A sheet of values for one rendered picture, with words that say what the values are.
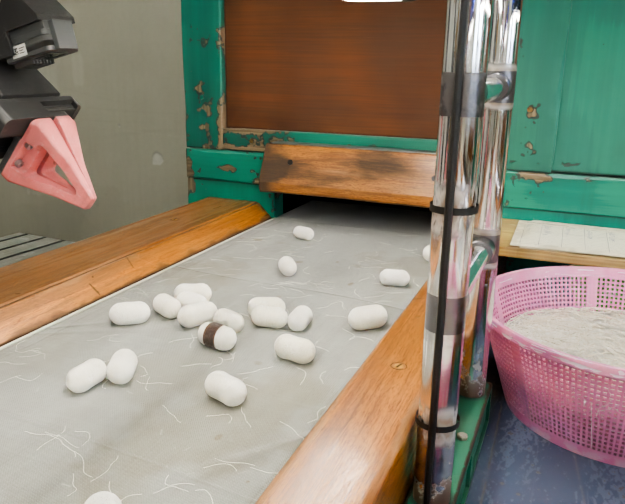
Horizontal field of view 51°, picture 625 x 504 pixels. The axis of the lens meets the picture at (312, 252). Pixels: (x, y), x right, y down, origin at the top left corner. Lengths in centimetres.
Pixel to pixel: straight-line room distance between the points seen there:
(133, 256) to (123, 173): 158
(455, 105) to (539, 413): 32
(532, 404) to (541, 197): 40
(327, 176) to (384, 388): 52
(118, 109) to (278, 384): 188
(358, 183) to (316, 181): 6
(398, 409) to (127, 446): 17
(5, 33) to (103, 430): 33
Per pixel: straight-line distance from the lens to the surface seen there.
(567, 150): 92
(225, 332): 55
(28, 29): 60
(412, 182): 89
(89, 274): 71
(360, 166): 91
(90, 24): 238
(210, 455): 43
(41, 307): 66
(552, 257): 77
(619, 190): 92
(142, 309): 62
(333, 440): 39
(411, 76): 95
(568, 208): 92
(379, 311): 60
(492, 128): 50
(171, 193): 222
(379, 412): 42
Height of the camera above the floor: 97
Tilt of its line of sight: 16 degrees down
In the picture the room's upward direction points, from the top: 1 degrees clockwise
